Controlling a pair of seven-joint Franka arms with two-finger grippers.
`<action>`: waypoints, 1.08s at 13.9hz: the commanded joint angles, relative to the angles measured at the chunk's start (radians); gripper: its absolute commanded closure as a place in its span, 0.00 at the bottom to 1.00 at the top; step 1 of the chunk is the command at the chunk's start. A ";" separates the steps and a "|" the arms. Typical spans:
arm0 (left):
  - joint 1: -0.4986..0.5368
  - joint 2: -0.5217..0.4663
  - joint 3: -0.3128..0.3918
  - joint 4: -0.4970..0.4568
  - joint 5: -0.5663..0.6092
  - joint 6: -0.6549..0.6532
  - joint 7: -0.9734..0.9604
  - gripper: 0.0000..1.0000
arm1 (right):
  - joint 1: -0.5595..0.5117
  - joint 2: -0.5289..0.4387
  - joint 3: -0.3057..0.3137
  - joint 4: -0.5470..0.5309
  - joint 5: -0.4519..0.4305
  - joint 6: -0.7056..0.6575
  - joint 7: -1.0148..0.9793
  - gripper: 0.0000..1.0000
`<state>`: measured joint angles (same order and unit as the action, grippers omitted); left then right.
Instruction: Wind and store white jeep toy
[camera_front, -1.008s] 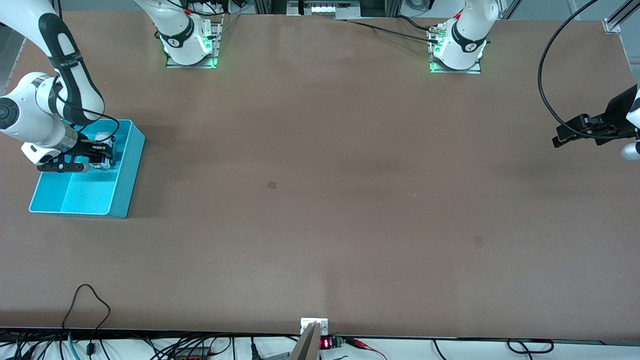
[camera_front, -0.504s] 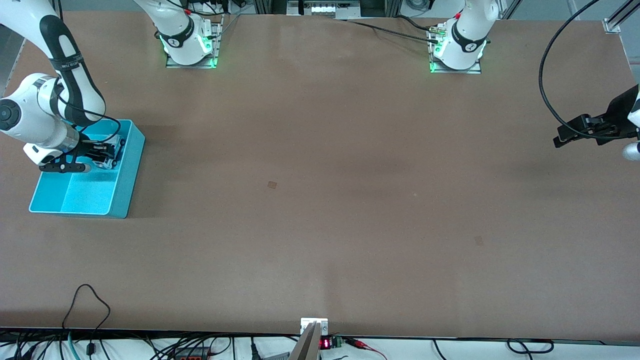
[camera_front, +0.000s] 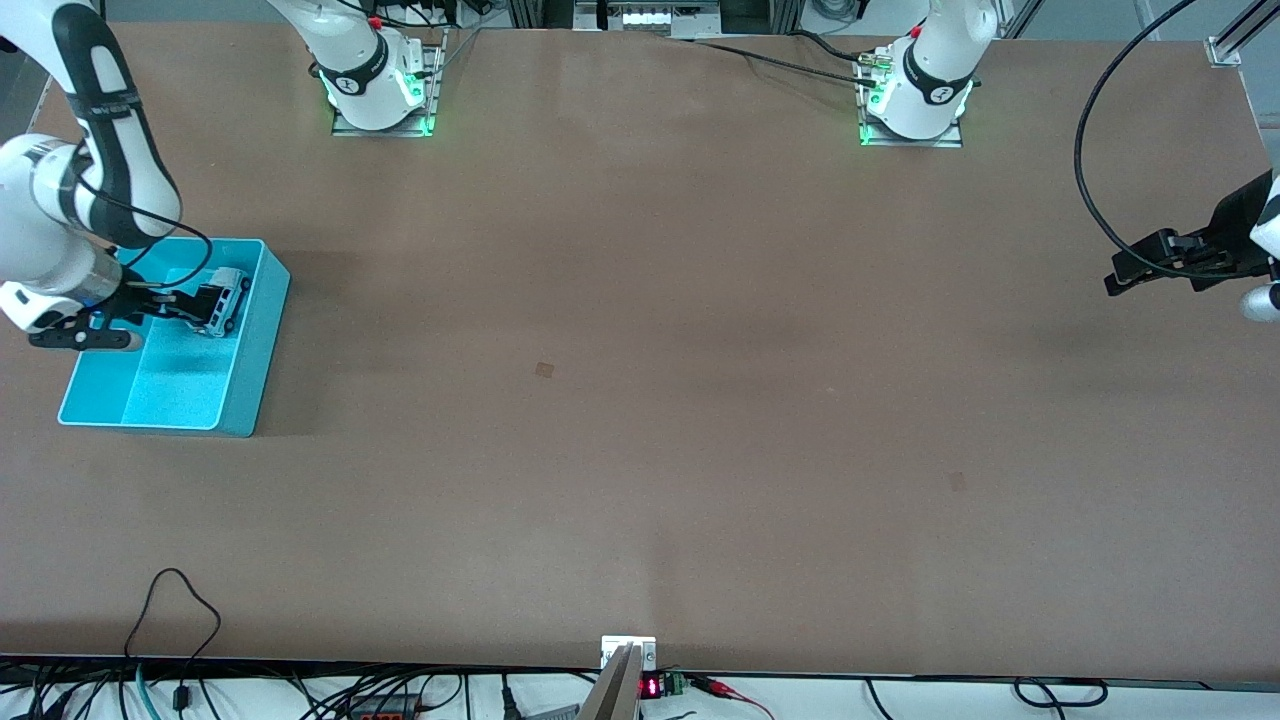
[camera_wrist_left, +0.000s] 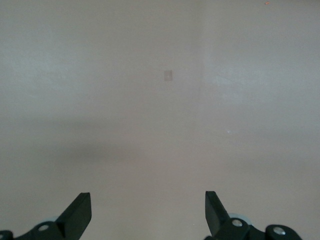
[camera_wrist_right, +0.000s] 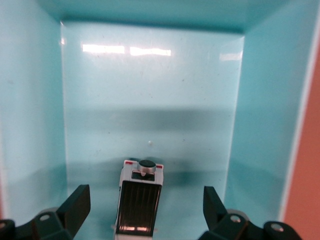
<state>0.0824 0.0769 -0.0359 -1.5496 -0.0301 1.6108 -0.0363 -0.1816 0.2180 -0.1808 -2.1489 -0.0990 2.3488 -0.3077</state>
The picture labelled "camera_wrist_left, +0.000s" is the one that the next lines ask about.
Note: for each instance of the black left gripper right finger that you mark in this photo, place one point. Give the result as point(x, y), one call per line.
point(217, 220)

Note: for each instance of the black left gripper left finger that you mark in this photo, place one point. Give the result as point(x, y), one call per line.
point(72, 220)

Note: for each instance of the brown tape square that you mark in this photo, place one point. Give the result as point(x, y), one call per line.
point(168, 75)

